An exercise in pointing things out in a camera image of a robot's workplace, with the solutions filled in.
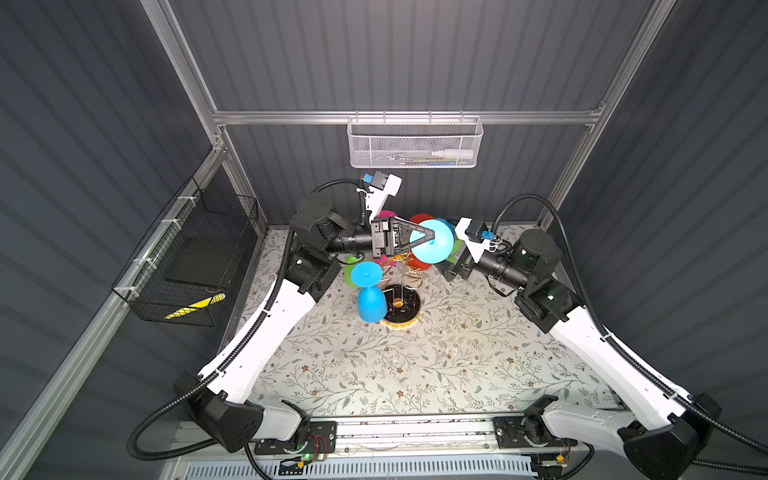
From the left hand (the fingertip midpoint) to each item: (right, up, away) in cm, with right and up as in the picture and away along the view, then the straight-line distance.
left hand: (435, 238), depth 50 cm
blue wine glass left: (-12, -14, +25) cm, 31 cm away
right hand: (+3, +1, +13) cm, 13 cm away
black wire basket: (-57, -7, +19) cm, 60 cm away
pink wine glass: (-8, +8, +33) cm, 35 cm away
